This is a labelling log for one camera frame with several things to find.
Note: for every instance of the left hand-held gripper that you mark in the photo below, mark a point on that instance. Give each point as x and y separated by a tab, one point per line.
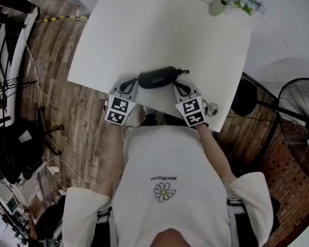
119	109

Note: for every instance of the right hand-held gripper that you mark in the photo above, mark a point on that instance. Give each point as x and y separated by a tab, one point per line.
191	112

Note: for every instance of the black glasses case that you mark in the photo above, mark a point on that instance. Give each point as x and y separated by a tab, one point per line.
157	77

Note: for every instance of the person's left forearm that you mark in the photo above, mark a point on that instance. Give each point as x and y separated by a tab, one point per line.
110	185

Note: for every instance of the person's right forearm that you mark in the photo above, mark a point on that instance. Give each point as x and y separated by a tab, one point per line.
216	150

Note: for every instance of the white flower print t-shirt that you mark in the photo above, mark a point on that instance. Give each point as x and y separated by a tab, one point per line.
170	163

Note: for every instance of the pale green vase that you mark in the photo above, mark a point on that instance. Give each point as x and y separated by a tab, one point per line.
216	8

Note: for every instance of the yellow black striped floor strip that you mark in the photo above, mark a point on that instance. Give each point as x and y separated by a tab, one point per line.
64	18

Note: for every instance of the white power strip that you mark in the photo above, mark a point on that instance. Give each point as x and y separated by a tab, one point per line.
53	169

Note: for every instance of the white paper tag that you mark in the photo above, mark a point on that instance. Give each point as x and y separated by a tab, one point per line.
25	137

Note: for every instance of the black floor fan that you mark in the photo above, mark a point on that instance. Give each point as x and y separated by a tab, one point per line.
298	112

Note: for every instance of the black stair railing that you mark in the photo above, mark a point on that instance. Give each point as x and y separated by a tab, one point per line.
5	48

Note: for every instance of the black office chair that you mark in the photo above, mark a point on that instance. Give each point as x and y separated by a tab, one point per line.
13	150

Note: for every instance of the person's head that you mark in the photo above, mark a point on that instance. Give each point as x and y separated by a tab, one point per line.
173	238

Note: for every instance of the cluttered white workbench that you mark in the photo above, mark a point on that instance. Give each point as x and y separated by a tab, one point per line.
7	204

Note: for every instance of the black metal frame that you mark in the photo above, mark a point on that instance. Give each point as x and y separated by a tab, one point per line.
273	112

